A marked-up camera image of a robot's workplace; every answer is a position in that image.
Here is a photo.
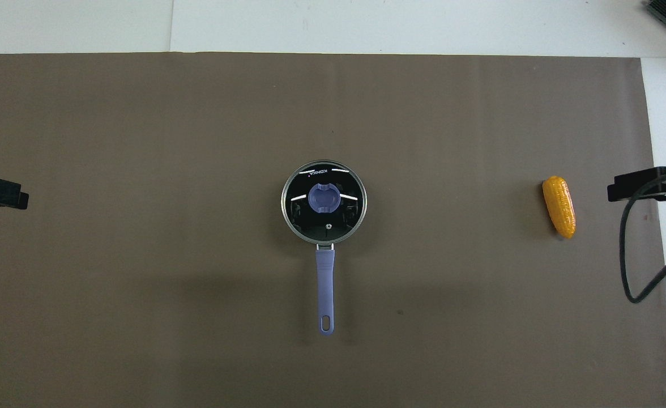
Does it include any yellow corn cob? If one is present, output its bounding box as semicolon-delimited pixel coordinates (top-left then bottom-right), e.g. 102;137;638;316
541;176;577;239

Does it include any glass lid with blue knob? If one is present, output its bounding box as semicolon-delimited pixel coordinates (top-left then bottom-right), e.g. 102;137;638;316
282;161;366;244

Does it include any brown table mat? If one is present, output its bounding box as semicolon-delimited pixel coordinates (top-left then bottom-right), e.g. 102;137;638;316
0;53;666;408

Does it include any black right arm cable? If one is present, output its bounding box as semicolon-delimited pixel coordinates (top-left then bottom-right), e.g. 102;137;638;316
620;170;666;304

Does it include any black pot purple handle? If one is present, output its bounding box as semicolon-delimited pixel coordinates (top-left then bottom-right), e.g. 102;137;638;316
281;160;368;336

